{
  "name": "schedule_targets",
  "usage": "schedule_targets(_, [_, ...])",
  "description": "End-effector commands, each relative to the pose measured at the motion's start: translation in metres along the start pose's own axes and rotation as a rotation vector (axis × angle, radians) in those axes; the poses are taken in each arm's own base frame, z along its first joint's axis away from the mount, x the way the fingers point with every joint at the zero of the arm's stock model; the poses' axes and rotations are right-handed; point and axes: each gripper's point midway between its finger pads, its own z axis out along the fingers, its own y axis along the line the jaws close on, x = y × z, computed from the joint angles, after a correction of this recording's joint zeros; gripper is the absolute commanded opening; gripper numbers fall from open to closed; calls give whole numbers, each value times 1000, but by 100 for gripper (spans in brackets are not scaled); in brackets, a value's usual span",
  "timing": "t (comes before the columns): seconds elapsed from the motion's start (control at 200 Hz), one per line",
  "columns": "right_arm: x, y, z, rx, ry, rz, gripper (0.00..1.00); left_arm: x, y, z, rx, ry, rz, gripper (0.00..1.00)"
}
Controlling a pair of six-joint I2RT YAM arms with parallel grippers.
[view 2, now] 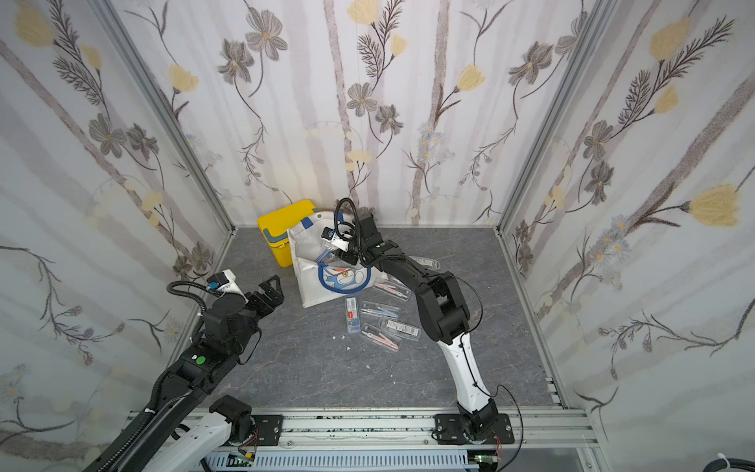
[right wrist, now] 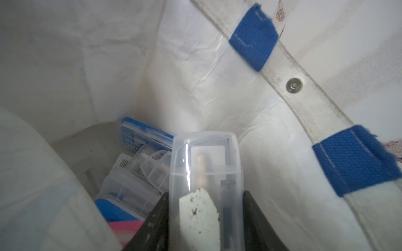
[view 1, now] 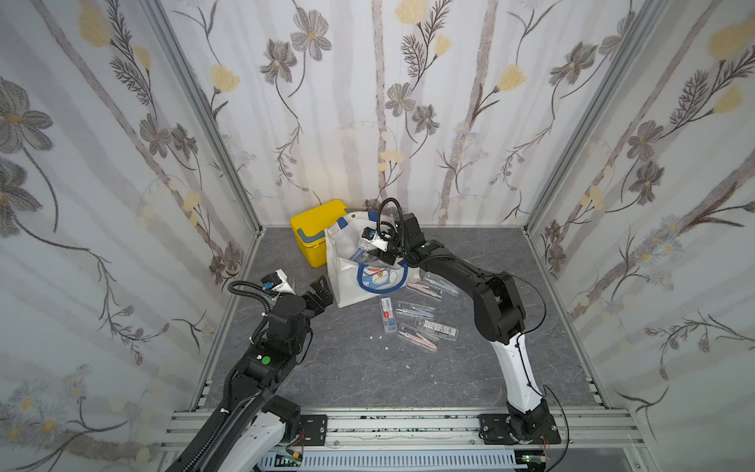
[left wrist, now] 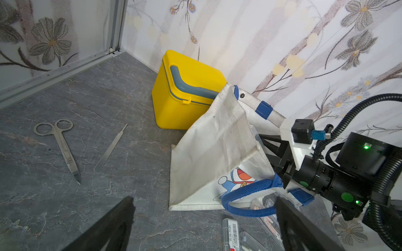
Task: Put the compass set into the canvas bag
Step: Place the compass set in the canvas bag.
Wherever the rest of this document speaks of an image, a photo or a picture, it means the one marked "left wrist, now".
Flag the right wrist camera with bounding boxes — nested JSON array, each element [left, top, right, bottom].
[[279, 117, 334, 172]]

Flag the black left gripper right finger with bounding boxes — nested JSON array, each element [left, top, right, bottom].
[[274, 198, 343, 251]]

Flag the metal scissors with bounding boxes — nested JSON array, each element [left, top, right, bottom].
[[33, 119, 82, 185]]

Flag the clear case with red label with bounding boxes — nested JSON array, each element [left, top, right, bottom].
[[222, 218, 241, 251]]

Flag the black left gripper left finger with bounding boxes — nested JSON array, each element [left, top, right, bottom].
[[64, 196, 135, 251]]

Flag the yellow plastic lidded box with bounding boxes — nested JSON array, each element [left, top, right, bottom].
[[152, 50, 227, 130]]

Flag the clear case pink compass right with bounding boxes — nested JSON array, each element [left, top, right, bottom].
[[250, 193, 284, 251]]

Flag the white canvas cartoon tote bag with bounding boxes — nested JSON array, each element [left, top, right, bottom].
[[168, 83, 315, 219]]

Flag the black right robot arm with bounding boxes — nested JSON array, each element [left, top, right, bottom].
[[261, 93, 402, 251]]

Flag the metal scalpel handle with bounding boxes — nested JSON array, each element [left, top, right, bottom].
[[94, 124, 128, 173]]

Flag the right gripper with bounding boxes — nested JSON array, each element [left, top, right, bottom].
[[259, 134, 333, 195]]

